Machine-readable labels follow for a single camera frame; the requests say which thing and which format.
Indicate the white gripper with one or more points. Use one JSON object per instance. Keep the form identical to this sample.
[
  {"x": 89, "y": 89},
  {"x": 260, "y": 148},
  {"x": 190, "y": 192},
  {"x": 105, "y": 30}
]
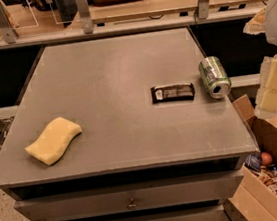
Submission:
[{"x": 266, "y": 21}]

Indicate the yellow sponge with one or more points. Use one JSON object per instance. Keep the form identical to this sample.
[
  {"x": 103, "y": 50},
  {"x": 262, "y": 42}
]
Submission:
[{"x": 54, "y": 140}]

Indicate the green soda can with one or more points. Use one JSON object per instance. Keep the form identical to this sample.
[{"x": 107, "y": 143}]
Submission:
[{"x": 214, "y": 77}]

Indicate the red apple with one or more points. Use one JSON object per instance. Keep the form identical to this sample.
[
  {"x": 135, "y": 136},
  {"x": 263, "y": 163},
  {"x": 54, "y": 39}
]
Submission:
[{"x": 266, "y": 159}]

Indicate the blue snack packet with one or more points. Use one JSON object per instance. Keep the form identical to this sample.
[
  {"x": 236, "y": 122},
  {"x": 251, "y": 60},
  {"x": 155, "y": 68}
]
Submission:
[{"x": 253, "y": 162}]

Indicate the black snack bar wrapper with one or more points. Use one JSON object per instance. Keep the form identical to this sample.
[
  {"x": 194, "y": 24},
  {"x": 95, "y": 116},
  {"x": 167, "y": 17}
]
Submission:
[{"x": 180, "y": 92}]

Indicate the cardboard box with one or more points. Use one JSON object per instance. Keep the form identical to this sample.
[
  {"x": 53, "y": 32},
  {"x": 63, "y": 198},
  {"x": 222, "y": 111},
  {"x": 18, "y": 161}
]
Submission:
[{"x": 253, "y": 199}]

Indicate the middle metal bracket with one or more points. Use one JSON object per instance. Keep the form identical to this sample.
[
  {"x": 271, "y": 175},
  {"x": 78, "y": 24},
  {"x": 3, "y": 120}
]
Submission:
[{"x": 85, "y": 17}]

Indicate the left metal bracket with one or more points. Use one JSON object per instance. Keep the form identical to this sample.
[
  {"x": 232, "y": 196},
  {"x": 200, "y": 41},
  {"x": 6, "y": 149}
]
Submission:
[{"x": 8, "y": 33}]

